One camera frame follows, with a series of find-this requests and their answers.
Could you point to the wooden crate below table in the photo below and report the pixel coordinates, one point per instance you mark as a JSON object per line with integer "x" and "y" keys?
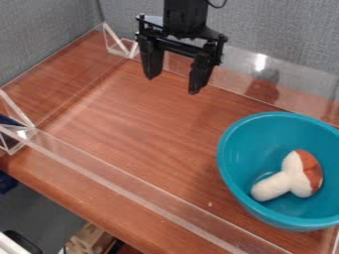
{"x": 89, "y": 241}

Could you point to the clear acrylic front barrier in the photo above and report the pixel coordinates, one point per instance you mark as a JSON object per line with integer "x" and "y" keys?
{"x": 147, "y": 216}

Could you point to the clear acrylic barrier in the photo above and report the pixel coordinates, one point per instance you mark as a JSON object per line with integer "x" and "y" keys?
{"x": 147, "y": 216}
{"x": 288, "y": 86}
{"x": 49, "y": 85}

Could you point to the clear acrylic left barrier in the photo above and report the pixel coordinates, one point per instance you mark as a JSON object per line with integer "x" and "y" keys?
{"x": 49, "y": 85}

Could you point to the blue plastic bowl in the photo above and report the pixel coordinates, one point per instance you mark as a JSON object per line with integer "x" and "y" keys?
{"x": 277, "y": 160}

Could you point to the white brown toy mushroom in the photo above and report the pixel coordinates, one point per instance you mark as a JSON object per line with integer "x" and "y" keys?
{"x": 299, "y": 177}

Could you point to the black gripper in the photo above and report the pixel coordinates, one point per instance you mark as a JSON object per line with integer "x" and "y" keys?
{"x": 180, "y": 32}

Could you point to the clear acrylic back barrier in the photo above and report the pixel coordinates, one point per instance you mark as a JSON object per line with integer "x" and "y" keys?
{"x": 288, "y": 86}

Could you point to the black white device below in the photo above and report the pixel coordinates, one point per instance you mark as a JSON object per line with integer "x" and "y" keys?
{"x": 13, "y": 243}

